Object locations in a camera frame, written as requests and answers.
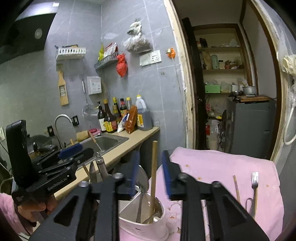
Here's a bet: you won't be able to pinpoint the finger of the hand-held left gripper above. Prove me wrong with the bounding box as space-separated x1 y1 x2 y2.
31 143 84 166
41 148 94 177

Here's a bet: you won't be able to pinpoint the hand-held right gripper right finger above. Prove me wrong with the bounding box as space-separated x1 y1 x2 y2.
162 150 270 241

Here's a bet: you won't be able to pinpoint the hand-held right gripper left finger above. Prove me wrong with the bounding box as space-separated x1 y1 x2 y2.
29 150 140 241

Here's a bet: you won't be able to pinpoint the metal spoon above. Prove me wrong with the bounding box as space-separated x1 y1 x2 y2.
135 165 150 223
245 198 254 215

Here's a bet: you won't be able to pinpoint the metal peeler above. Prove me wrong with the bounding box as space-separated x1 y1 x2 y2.
96 152 109 180

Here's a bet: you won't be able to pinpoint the white plastic utensil caddy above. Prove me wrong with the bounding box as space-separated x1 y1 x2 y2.
117 183 170 241

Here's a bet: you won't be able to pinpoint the person's left forearm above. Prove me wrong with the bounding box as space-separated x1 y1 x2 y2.
0 192 35 235

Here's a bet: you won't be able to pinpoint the person's left hand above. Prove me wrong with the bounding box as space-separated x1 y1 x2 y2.
16 193 59 226

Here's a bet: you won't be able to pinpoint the beige kitchen counter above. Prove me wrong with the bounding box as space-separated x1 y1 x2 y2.
53 126 161 202

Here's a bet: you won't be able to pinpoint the metal faucet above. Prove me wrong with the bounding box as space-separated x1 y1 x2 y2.
54 114 73 149

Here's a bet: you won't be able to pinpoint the stainless steel sink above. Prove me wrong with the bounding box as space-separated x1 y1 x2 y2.
76 136 130 163

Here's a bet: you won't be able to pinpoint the dark pump bottle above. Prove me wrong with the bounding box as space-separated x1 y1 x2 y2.
97 101 106 133

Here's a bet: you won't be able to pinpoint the metal strainer ladle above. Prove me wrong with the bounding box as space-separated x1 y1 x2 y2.
81 79 100 117

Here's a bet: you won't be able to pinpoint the dark sauce bottle yellow label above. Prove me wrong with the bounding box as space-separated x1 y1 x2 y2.
103 99 118 133

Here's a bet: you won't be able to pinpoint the white and blue packet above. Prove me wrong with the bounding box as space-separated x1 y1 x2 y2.
117 113 130 133

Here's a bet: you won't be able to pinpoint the orange seasoning packet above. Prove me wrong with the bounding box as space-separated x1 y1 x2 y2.
125 105 138 134

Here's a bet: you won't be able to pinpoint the pink floral tablecloth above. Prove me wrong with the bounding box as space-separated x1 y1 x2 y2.
118 146 285 241

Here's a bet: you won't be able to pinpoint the large oil jug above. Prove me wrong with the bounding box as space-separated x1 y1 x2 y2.
135 95 153 131

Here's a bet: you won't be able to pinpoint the wooden grater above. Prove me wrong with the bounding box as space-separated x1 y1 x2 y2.
57 64 69 107

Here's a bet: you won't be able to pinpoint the slim dark sauce bottle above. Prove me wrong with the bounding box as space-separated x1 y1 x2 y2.
112 97 122 124

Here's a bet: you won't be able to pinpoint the white sack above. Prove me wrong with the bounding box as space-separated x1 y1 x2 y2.
206 118 223 150

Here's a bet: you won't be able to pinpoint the small dark sauce bottle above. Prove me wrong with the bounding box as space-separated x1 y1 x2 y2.
120 98 128 118

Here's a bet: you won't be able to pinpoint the metal fork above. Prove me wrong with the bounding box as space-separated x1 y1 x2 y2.
251 171 260 209

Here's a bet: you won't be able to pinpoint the red plastic bag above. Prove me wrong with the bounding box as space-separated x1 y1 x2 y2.
116 53 128 78

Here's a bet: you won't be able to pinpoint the grey cabinet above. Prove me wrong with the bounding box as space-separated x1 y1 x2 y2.
226 95 277 159

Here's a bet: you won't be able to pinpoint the green box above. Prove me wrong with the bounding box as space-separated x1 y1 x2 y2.
205 85 221 94

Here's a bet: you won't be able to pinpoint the red snack packet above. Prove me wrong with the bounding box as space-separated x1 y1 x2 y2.
103 42 118 58

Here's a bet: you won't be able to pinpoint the black range hood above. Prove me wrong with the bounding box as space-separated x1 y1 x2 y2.
0 9 57 66

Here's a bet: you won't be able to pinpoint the wooden cutting board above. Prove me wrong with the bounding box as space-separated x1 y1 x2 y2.
238 95 273 103

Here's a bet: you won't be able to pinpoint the metal pot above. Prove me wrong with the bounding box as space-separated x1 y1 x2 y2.
242 86 258 96

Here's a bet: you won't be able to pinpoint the clear bag of dried goods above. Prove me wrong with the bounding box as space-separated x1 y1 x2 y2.
121 19 153 54

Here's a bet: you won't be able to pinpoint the wooden pantry shelf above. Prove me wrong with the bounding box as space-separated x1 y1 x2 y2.
182 17 255 149

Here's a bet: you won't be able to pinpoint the cream rubber gloves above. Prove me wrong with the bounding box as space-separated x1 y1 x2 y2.
282 54 296 76

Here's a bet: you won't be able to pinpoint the pink brush wooden handle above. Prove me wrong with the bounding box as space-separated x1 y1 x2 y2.
89 128 102 151

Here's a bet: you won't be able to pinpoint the white wall box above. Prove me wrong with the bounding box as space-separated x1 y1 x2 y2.
87 76 102 95

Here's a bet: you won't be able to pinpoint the grey wall shelf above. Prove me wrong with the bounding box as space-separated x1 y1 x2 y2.
94 53 120 70

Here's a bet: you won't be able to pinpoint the white wall basket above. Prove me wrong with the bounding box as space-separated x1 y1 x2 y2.
55 46 87 61

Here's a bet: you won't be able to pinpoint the wooden door frame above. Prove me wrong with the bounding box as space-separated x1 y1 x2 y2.
164 0 296 163

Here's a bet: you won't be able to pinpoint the white wall switch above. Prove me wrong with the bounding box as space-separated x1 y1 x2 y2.
139 54 151 67

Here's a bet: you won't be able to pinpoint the white wall socket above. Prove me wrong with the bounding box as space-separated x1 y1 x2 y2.
149 50 162 64

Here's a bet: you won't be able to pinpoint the white hose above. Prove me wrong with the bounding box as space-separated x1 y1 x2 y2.
283 79 296 146

